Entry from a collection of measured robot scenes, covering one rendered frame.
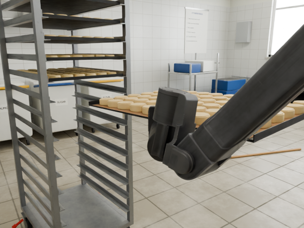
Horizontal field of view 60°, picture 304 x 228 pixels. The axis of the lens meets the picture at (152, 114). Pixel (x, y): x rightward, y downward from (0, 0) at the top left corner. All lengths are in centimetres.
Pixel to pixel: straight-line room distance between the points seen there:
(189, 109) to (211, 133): 7
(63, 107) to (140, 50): 191
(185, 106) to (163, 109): 4
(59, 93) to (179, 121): 324
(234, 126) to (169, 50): 491
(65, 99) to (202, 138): 331
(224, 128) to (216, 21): 581
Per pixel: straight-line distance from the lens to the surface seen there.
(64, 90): 364
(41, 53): 122
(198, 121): 60
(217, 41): 619
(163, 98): 44
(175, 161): 41
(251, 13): 615
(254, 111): 37
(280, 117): 65
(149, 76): 500
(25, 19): 143
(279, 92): 36
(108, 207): 190
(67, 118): 371
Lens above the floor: 117
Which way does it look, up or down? 14 degrees down
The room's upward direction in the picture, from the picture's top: straight up
